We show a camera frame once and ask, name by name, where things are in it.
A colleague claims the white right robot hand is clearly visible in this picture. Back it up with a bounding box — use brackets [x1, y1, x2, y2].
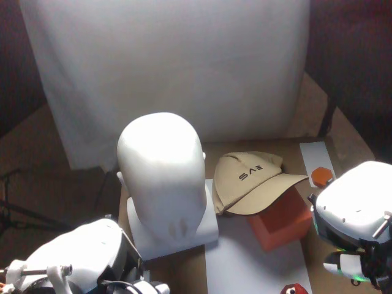
[307, 161, 392, 290]

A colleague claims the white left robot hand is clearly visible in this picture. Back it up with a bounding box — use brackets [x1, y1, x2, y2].
[18, 218, 170, 294]

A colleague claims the beige baseball cap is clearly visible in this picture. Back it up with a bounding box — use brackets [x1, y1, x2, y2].
[213, 151, 309, 217]

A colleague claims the white mannequin head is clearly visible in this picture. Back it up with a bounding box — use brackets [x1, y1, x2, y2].
[116, 112, 220, 261]

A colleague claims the orange octagon block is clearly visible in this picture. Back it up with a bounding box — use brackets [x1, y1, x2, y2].
[311, 166, 334, 187]

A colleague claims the small white paper sheet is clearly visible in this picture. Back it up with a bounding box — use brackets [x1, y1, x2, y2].
[299, 141, 336, 188]

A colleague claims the orange cube block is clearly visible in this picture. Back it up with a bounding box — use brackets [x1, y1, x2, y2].
[247, 183, 313, 252]

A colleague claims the black stand leg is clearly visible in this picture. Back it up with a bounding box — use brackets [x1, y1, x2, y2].
[317, 99, 338, 137]

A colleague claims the red strawberry toy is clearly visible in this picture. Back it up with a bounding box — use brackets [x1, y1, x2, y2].
[280, 283, 309, 294]

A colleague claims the large white paper sheet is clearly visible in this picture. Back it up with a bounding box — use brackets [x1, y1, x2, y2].
[204, 214, 313, 294]

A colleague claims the white backdrop cloth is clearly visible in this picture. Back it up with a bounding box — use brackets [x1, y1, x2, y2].
[18, 0, 312, 171]

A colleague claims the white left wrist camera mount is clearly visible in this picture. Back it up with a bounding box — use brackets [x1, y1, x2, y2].
[0, 262, 74, 294]

